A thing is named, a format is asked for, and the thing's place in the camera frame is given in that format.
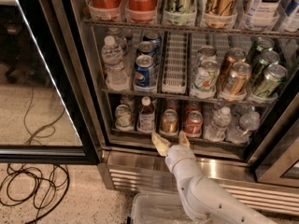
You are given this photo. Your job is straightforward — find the white can bottom left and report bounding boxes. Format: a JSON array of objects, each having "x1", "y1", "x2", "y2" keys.
[{"x1": 115, "y1": 105, "x2": 133, "y2": 130}]

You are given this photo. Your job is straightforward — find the gold bottles top shelf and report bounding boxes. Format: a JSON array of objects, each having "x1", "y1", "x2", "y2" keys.
[{"x1": 200, "y1": 0, "x2": 237, "y2": 29}]

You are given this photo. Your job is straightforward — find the clear water bottle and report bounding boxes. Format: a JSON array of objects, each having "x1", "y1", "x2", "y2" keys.
[
  {"x1": 225, "y1": 111, "x2": 260, "y2": 144},
  {"x1": 204, "y1": 106, "x2": 232, "y2": 142}
]

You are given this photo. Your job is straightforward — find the blue Pepsi can front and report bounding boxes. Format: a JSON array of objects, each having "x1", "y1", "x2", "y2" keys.
[{"x1": 135, "y1": 55, "x2": 156, "y2": 88}]

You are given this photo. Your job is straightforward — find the red can behind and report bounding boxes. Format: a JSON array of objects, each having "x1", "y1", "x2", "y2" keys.
[{"x1": 185, "y1": 101, "x2": 201, "y2": 113}]

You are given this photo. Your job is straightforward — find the clear plastic bin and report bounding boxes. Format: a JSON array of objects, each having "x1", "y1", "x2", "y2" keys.
[{"x1": 130, "y1": 192, "x2": 234, "y2": 224}]

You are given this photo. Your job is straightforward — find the white can behind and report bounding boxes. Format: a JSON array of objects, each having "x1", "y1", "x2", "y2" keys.
[{"x1": 196, "y1": 45, "x2": 217, "y2": 66}]

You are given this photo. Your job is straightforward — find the empty white shelf tray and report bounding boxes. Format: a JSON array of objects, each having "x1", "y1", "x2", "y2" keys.
[{"x1": 162, "y1": 33, "x2": 188, "y2": 94}]

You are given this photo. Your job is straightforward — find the clear water bottle middle shelf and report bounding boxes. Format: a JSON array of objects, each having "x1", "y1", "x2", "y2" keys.
[{"x1": 102, "y1": 35, "x2": 128, "y2": 91}]

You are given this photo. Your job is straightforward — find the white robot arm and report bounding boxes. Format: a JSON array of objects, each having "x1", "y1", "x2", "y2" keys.
[{"x1": 151, "y1": 132, "x2": 277, "y2": 224}]

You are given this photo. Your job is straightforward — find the blue pepsi can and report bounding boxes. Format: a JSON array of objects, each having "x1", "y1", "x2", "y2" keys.
[
  {"x1": 136, "y1": 41, "x2": 156, "y2": 59},
  {"x1": 135, "y1": 55, "x2": 156, "y2": 88},
  {"x1": 143, "y1": 31, "x2": 163, "y2": 60}
]

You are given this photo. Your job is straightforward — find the black cable on floor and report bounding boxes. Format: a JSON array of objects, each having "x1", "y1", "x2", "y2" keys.
[{"x1": 0, "y1": 162, "x2": 71, "y2": 224}]

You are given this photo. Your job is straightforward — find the green can back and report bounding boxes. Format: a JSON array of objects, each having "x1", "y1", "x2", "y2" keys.
[{"x1": 246, "y1": 37, "x2": 275, "y2": 63}]

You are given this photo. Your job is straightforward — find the orange can behind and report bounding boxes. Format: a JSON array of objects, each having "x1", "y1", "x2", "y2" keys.
[{"x1": 165, "y1": 99, "x2": 179, "y2": 112}]

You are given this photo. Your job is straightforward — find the brown juice bottle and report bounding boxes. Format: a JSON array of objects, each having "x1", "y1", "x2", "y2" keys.
[{"x1": 138, "y1": 96, "x2": 155, "y2": 133}]

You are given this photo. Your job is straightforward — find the gold can front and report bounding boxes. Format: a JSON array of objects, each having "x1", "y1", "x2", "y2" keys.
[{"x1": 221, "y1": 62, "x2": 251, "y2": 95}]

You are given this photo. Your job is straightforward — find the white label bottle top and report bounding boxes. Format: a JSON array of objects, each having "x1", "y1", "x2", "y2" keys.
[{"x1": 244, "y1": 0, "x2": 281, "y2": 31}]

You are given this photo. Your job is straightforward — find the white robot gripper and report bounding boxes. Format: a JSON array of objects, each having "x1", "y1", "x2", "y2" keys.
[{"x1": 151, "y1": 131, "x2": 197, "y2": 175}]

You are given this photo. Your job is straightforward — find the green bottles top shelf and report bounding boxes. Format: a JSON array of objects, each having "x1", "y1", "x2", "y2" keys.
[{"x1": 164, "y1": 0, "x2": 197, "y2": 25}]

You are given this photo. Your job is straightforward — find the clear water bottle bottom right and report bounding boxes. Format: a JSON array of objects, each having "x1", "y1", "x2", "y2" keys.
[{"x1": 225, "y1": 111, "x2": 260, "y2": 144}]

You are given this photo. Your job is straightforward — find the gold can behind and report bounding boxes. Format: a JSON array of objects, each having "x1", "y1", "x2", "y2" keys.
[{"x1": 220, "y1": 48, "x2": 247, "y2": 82}]

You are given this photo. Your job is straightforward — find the blue Pepsi can middle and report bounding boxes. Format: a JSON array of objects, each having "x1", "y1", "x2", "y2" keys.
[{"x1": 136, "y1": 41, "x2": 156, "y2": 59}]

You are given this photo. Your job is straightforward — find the green can middle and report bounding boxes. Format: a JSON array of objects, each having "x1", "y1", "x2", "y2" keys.
[{"x1": 250, "y1": 50, "x2": 280, "y2": 84}]

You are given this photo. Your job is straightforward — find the orange soda can front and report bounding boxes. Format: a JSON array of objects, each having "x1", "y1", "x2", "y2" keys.
[{"x1": 161, "y1": 109, "x2": 178, "y2": 133}]

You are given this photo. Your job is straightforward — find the blue Pepsi can back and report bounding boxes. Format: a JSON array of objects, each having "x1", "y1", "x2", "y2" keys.
[{"x1": 143, "y1": 31, "x2": 163, "y2": 60}]

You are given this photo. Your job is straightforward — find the white green can front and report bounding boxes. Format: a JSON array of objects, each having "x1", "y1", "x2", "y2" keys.
[{"x1": 193, "y1": 60, "x2": 220, "y2": 92}]

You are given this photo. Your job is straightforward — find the red Coca-Cola bottle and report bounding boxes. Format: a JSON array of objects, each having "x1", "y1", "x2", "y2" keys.
[{"x1": 128, "y1": 0, "x2": 158, "y2": 23}]

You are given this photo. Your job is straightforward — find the glass fridge door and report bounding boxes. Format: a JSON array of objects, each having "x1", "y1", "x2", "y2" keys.
[{"x1": 0, "y1": 0, "x2": 99, "y2": 164}]

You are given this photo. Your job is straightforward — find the gold can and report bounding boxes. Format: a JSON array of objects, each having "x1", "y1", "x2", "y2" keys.
[
  {"x1": 221, "y1": 62, "x2": 251, "y2": 95},
  {"x1": 220, "y1": 48, "x2": 247, "y2": 82}
]

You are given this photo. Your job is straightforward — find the red soda can front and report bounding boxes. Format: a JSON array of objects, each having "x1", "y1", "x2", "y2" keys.
[{"x1": 183, "y1": 111, "x2": 203, "y2": 137}]

